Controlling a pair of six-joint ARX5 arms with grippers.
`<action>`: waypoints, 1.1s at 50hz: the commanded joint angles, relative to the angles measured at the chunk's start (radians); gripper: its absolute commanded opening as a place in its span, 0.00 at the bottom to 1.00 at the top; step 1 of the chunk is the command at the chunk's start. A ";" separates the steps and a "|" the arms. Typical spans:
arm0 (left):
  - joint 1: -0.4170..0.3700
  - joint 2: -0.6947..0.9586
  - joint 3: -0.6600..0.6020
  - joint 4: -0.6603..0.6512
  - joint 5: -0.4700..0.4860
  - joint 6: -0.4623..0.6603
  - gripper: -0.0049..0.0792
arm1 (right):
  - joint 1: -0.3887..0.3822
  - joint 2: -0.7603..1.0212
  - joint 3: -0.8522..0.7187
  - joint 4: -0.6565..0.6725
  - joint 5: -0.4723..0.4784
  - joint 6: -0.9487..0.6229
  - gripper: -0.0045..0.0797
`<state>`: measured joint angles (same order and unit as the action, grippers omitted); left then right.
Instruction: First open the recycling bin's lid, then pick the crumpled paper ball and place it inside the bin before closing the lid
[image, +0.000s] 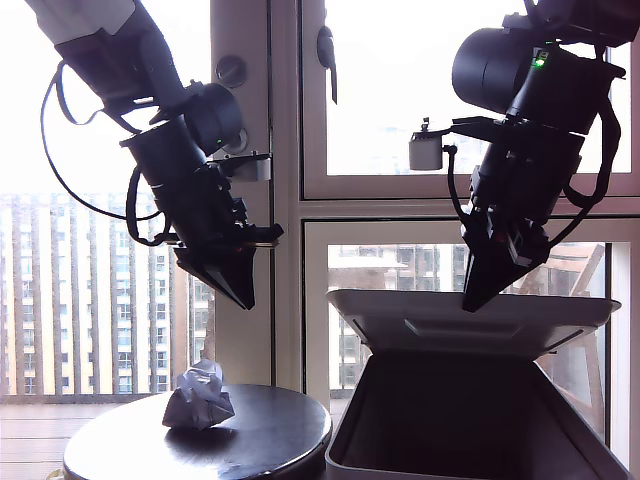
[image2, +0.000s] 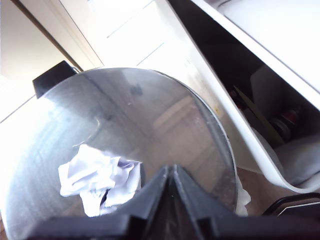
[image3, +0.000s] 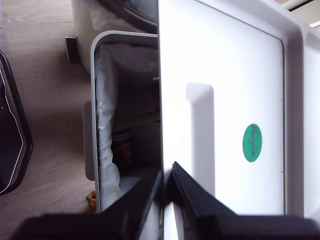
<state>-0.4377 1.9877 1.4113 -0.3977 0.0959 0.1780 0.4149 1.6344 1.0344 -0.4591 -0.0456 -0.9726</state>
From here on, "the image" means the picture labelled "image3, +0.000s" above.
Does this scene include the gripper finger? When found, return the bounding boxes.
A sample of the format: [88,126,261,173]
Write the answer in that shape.
[101,169,165,240]
[167,161,240,240]

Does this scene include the grey bin lid with sticker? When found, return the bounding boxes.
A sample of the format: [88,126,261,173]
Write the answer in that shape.
[157,0,306,240]

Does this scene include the translucent plastic bin liner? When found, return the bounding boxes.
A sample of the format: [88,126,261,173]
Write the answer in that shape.
[96,46,161,208]

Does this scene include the grey recycling bin body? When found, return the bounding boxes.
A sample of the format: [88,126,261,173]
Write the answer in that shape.
[82,29,162,215]

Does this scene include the small yellow object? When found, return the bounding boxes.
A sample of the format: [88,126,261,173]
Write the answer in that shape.
[86,191,98,214]

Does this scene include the round green sticker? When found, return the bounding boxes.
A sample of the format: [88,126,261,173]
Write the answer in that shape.
[242,122,263,163]

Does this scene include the black glossy flat panel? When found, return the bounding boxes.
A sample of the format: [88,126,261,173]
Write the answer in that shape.
[0,49,34,196]

